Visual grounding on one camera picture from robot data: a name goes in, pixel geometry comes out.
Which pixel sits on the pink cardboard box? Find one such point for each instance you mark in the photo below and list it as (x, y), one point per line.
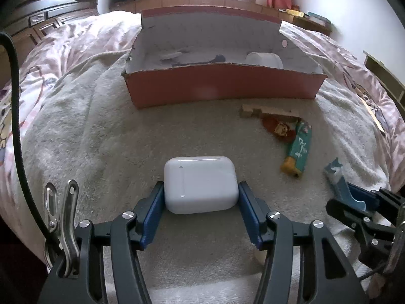
(221, 85)

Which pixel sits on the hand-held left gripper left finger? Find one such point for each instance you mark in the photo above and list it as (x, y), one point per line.
(152, 215)

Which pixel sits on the green flat box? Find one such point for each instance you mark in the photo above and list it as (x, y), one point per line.
(319, 18)

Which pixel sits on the beige towel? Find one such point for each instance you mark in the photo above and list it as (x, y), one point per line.
(95, 133)

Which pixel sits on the pink crescent plastic piece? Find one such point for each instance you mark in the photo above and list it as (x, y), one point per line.
(171, 56)

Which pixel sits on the small red toy figure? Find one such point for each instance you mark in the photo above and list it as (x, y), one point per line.
(280, 128)

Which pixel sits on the teal printed candy tube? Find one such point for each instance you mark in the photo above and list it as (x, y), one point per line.
(299, 148)

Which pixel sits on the yellow flat box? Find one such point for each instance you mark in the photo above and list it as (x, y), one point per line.
(296, 12)

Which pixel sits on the pink printed quilt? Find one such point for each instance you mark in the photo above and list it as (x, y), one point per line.
(79, 34)

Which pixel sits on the white bottle with orange label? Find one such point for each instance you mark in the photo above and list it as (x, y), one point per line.
(264, 59)

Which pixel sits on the dark wooden headboard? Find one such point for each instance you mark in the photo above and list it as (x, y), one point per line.
(41, 15)

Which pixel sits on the notched wooden block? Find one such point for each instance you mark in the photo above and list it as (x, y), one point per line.
(272, 110)

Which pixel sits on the light wooden furniture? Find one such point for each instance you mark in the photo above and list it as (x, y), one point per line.
(386, 76)

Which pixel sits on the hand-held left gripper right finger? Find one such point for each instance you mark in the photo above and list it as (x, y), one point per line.
(250, 215)

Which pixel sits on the white earbuds case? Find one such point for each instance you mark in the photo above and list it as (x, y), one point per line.
(199, 183)

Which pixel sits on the blue plastic toy slide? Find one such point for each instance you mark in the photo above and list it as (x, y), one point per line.
(340, 183)

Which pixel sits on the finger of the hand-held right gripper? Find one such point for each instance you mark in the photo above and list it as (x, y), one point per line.
(345, 212)
(362, 196)

